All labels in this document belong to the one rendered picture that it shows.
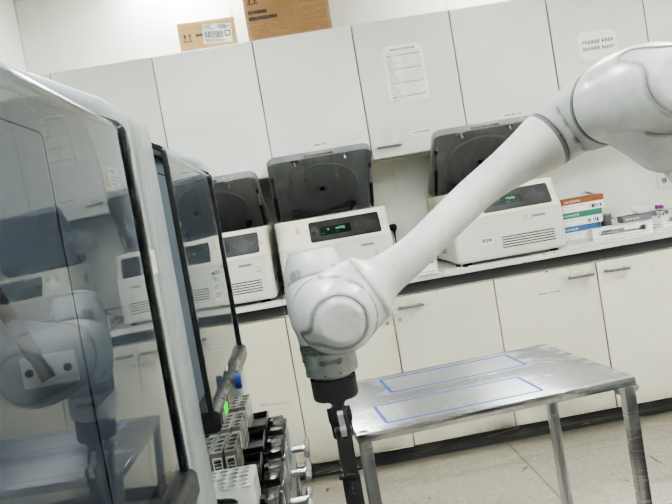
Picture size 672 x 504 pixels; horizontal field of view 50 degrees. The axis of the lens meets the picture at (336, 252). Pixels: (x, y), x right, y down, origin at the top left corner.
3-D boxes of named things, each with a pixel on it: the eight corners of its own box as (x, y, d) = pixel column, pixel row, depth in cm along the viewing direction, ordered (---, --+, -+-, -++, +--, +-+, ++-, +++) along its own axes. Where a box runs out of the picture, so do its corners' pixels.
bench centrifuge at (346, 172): (286, 298, 347) (261, 155, 344) (286, 286, 409) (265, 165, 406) (400, 278, 350) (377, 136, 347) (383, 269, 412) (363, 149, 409)
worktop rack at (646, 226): (593, 242, 366) (591, 230, 366) (588, 241, 376) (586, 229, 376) (653, 232, 363) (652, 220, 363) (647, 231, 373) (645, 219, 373)
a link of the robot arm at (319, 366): (299, 350, 114) (306, 387, 114) (356, 340, 114) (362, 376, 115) (298, 340, 123) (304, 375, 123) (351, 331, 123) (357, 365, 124)
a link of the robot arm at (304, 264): (291, 341, 123) (297, 354, 110) (274, 251, 122) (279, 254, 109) (353, 329, 124) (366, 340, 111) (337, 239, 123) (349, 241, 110)
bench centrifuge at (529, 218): (459, 268, 352) (436, 126, 348) (435, 260, 414) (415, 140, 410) (570, 248, 354) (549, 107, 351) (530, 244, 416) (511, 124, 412)
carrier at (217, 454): (222, 465, 140) (216, 435, 139) (233, 463, 140) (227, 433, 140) (215, 487, 128) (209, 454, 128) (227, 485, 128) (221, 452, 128)
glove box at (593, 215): (561, 228, 395) (559, 214, 394) (553, 228, 407) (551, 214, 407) (603, 221, 395) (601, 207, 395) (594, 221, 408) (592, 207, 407)
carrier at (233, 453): (234, 463, 140) (228, 433, 139) (244, 461, 140) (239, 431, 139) (229, 485, 128) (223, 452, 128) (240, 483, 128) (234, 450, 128)
